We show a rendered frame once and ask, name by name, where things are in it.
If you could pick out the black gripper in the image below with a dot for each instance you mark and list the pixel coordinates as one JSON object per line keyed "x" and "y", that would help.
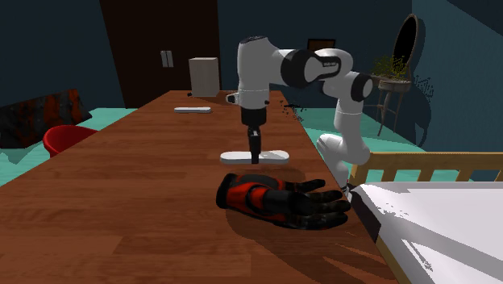
{"x": 253, "y": 116}

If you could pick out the large white remote control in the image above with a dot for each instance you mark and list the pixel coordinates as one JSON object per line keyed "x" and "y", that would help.
{"x": 235, "y": 157}

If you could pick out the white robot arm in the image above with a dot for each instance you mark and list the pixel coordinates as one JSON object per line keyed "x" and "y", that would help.
{"x": 255, "y": 74}

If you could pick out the black and red glove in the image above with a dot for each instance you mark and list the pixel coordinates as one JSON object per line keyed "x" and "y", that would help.
{"x": 251, "y": 196}

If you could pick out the small white remote control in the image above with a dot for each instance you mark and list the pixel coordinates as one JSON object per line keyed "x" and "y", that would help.
{"x": 192, "y": 110}

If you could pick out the grey box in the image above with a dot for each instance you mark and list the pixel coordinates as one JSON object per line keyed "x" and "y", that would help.
{"x": 203, "y": 76}

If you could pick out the brown wooden table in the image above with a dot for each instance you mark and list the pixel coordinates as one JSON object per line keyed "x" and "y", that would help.
{"x": 137, "y": 188}

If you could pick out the side table with oval mirror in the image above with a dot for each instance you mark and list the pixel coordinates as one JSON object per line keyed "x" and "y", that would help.
{"x": 395, "y": 84}

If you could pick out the dark brown wardrobe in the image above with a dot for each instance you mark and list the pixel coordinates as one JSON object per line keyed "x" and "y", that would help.
{"x": 149, "y": 31}

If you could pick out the red chair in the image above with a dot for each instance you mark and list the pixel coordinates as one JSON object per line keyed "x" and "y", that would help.
{"x": 63, "y": 137}

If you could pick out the wooden bed with white mattress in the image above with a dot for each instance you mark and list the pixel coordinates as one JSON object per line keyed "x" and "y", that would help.
{"x": 440, "y": 220}

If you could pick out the black red patterned cushion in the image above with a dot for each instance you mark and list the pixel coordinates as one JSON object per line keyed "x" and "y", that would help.
{"x": 35, "y": 118}

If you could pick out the dark wall picture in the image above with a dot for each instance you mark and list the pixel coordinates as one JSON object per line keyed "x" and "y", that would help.
{"x": 321, "y": 44}

